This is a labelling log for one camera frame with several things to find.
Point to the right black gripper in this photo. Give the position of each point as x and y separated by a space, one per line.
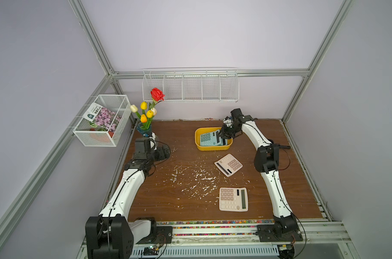
225 131

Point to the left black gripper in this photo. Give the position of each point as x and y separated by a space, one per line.
161 155

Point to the teal calculator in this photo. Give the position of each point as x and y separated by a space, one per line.
208 139
223 142

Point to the pink calculator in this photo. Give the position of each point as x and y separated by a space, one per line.
228 165
233 199

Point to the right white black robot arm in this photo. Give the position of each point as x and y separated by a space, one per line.
266 162

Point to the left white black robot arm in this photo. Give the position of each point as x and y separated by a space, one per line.
110 235

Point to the yellow plastic storage box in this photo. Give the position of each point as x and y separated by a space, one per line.
202 130

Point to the glass vase with flowers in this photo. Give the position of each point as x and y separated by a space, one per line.
148 111

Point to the purple flower pot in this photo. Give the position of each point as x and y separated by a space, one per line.
106 121

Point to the black plastic scoop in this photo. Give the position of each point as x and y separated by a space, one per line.
287 147

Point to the white paper label card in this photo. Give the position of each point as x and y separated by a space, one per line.
92 111

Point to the small circuit board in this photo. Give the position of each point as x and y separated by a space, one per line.
150 251

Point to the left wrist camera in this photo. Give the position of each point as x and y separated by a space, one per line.
154 137

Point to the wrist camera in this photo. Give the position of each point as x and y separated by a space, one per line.
154 137
228 121

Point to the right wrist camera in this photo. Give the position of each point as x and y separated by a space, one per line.
228 121

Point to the white wire side basket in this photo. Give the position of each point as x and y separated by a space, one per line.
116 103

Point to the white wire wall shelf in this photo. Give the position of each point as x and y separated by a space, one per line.
193 84

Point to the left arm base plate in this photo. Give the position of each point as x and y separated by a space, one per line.
161 235

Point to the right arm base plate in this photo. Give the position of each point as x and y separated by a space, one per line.
278 233

